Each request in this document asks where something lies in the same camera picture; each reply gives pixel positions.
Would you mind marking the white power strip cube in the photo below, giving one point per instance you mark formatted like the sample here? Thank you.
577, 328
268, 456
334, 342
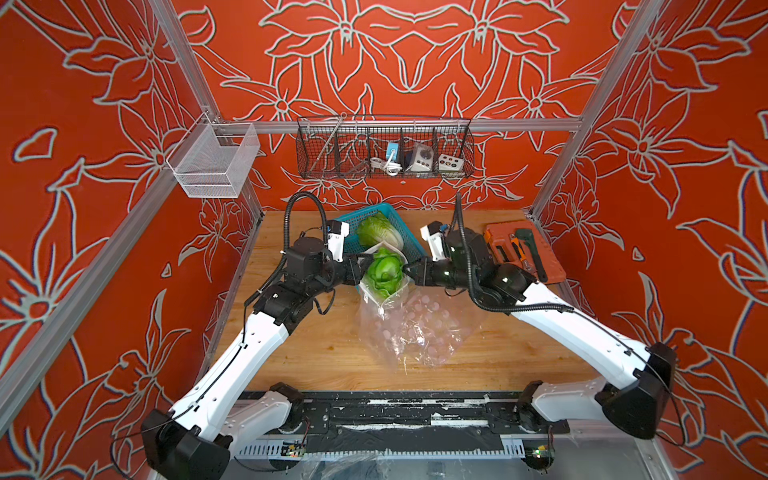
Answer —
450, 166

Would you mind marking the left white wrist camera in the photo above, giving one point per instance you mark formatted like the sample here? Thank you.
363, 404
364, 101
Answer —
337, 232

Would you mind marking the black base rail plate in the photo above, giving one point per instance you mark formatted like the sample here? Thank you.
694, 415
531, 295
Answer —
402, 424

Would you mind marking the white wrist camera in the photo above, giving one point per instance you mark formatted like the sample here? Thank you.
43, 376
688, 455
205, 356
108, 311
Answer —
337, 232
434, 235

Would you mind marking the white adapter with sockets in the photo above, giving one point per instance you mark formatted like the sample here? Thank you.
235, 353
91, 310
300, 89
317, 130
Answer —
422, 158

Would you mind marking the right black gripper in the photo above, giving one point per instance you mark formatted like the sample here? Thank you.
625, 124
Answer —
424, 273

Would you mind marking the clear zipper bag pink dots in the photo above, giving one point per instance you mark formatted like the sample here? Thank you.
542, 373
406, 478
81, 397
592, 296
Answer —
417, 324

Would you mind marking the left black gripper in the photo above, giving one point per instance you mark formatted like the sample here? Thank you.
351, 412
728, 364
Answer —
352, 265

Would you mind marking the chinese cabbage at basket back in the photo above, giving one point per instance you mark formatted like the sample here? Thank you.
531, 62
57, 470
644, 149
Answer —
376, 229

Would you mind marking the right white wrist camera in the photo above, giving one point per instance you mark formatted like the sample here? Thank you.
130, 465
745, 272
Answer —
434, 235

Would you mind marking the teal plastic basket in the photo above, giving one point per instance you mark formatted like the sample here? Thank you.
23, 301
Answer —
412, 249

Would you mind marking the clear plastic wall bin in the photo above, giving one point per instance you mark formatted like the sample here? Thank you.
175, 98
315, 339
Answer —
206, 168

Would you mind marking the blue white charger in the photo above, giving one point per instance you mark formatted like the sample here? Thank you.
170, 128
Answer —
392, 153

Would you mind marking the black wire wall basket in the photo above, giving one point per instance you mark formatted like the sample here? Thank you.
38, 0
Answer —
357, 153

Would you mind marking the aluminium frame crossbar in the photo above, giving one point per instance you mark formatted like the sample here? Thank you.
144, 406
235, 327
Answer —
481, 125

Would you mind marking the chinese cabbage long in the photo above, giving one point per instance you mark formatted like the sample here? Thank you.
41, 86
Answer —
385, 276

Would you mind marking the black pipe wrench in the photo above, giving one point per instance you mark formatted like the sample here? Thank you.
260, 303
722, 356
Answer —
527, 237

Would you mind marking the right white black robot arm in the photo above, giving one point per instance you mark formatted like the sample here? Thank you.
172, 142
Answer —
635, 381

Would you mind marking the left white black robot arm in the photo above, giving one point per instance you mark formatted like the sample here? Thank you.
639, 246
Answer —
196, 438

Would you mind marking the orange tool case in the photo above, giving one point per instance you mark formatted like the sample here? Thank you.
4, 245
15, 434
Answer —
497, 235

